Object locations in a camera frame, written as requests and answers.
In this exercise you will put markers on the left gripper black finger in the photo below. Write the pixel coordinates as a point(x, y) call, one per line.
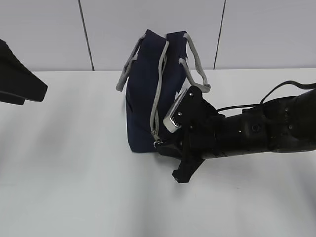
point(17, 83)

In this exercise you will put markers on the navy and white lunch bag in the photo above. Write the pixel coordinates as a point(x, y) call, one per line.
point(156, 72)

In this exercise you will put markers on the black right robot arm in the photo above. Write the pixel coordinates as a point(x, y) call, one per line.
point(282, 125)

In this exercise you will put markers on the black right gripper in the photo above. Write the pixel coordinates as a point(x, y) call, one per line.
point(198, 143)

